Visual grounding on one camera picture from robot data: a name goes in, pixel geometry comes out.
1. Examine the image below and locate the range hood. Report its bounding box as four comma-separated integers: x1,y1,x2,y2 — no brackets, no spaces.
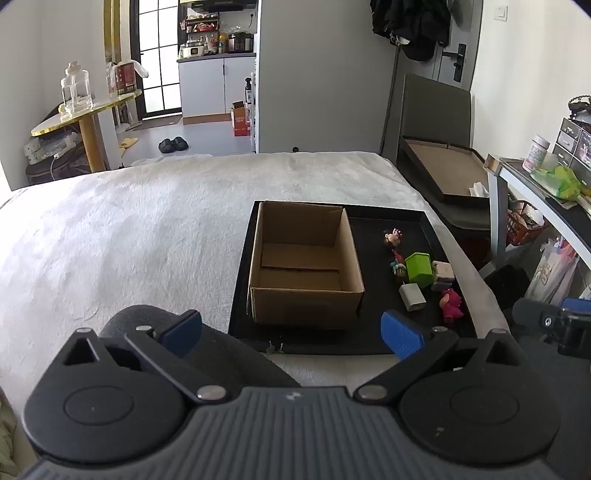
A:
189,0,259,12

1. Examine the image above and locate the small glass bottle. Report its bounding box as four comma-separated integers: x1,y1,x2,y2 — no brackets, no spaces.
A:
60,76,77,117

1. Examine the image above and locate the black door lock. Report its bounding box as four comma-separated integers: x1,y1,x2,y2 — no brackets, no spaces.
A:
452,43,467,83

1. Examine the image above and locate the green plastic bag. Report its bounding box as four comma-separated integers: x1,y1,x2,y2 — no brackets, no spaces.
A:
531,165,583,200

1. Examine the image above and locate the black tray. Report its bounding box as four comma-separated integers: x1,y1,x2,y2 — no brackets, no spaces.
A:
228,200,478,356

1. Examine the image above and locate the black framed glass door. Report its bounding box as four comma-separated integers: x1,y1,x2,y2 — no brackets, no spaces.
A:
130,0,183,121

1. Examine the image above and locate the large glass bottle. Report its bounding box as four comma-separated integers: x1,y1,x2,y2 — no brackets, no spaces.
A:
68,61,94,114

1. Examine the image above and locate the orange carton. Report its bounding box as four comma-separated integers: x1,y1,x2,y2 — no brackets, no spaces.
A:
230,100,252,137

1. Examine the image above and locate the white charger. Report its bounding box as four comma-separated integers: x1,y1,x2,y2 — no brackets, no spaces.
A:
399,283,426,312

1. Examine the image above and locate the grey entrance door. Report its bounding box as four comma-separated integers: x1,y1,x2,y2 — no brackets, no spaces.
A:
433,0,485,90

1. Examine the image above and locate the white shopping bag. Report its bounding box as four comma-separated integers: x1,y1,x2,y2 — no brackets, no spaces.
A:
524,236,580,305

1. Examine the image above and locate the pink dinosaur toy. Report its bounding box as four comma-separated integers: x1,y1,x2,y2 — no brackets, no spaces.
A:
438,288,465,324

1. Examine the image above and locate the grey desk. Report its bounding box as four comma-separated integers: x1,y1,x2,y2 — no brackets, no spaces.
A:
485,157,591,278

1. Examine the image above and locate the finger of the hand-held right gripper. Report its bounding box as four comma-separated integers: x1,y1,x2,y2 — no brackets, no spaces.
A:
512,298,591,356

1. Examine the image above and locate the yellow curtain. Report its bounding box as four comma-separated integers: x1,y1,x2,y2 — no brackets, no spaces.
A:
102,0,123,65

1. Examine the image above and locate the shallow black box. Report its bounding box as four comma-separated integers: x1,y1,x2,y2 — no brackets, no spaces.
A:
398,135,491,205

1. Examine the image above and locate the cube rabbit toy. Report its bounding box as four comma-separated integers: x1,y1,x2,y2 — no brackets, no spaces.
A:
431,261,455,291

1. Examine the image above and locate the black hanging jacket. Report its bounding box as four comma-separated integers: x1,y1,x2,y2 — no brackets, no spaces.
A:
369,0,451,62

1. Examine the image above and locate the white kitchen cabinet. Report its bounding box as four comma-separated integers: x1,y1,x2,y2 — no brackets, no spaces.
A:
178,52,257,125

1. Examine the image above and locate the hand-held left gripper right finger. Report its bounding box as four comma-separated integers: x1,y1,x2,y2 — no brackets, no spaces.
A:
353,310,526,403

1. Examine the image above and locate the brown cardboard box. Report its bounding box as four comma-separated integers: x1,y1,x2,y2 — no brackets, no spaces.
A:
248,200,365,329

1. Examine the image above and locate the white medicine bottle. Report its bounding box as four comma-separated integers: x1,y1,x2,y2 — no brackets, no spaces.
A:
523,135,551,172

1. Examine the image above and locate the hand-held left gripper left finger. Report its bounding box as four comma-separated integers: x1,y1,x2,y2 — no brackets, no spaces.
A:
61,310,228,407

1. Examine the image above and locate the kitchen spice rack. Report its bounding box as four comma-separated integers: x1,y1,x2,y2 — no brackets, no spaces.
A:
185,13,220,35

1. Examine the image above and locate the green toy box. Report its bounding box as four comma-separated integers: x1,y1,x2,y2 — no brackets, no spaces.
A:
405,251,435,283

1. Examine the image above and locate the grey drawer organizer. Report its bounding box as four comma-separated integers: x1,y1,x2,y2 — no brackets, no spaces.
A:
551,116,591,169

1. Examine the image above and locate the round gold table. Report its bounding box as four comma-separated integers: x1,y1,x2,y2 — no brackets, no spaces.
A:
31,89,142,174

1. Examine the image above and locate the black rice cooker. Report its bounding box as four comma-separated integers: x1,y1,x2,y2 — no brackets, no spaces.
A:
228,31,254,54

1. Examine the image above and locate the red basket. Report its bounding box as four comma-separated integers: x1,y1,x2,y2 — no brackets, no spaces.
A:
506,200,548,246

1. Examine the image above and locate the white power strip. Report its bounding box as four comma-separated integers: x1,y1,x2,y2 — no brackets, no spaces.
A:
23,131,77,164

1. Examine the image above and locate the dark metal ornament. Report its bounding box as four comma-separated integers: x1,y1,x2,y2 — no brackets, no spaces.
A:
568,95,591,121

